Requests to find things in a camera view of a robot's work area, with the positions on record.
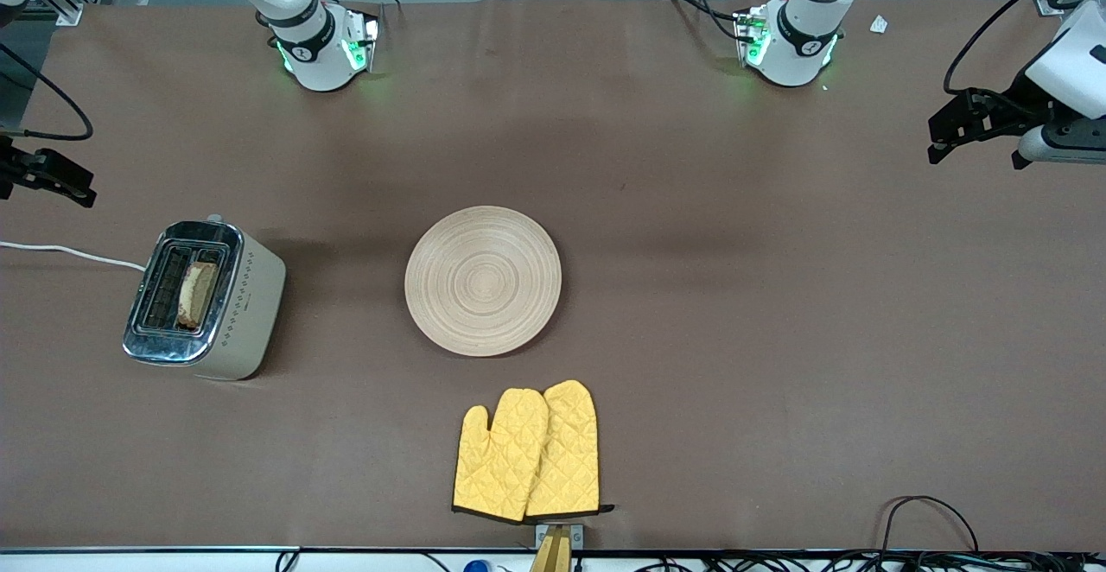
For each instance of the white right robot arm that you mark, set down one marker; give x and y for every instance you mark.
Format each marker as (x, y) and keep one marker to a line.
(302, 45)

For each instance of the round pale wooden plate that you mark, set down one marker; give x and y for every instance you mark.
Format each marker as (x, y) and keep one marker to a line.
(484, 282)

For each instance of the metal bracket with wooden strut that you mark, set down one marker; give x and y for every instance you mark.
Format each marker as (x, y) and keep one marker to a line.
(553, 555)

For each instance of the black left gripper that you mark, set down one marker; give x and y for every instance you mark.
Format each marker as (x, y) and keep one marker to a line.
(1016, 104)

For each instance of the yellow quilted oven mitt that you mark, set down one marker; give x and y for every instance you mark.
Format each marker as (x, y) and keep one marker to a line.
(501, 460)
(575, 451)

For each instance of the cream and chrome toaster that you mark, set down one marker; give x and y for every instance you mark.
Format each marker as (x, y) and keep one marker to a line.
(251, 313)

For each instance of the blue round cap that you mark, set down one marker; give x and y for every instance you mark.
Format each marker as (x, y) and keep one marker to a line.
(476, 567)

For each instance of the slice of brown bread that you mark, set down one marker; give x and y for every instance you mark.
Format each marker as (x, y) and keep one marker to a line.
(199, 295)

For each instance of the small white paper scrap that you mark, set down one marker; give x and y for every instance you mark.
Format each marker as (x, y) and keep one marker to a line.
(879, 24)

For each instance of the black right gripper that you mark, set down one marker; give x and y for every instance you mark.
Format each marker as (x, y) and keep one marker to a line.
(10, 166)

